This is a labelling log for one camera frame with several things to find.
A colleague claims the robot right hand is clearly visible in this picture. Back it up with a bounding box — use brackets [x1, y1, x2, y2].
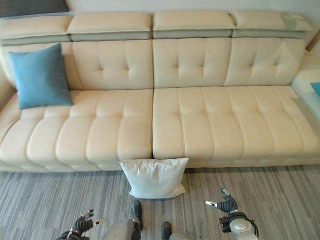
[205, 188, 238, 214]

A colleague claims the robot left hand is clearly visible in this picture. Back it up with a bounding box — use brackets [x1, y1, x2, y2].
[66, 208, 107, 236]

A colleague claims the cream leather sofa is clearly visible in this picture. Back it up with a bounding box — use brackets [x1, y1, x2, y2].
[0, 9, 320, 173]

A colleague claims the robot left leg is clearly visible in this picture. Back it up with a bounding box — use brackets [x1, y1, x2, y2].
[101, 199, 144, 240]

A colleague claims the robot leg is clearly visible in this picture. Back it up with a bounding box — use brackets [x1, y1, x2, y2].
[101, 199, 144, 240]
[160, 221, 193, 240]

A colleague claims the robot right leg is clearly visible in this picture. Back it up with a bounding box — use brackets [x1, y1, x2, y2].
[160, 221, 193, 240]

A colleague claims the white square cushion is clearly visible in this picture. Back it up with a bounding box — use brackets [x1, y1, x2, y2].
[119, 157, 190, 199]

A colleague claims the light blue cushion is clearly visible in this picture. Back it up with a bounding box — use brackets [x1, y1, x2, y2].
[309, 81, 320, 103]

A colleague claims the blue square cushion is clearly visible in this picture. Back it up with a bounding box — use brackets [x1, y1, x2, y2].
[7, 42, 74, 110]

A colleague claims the dark grey wall panel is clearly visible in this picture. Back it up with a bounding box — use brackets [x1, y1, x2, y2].
[0, 0, 70, 18]

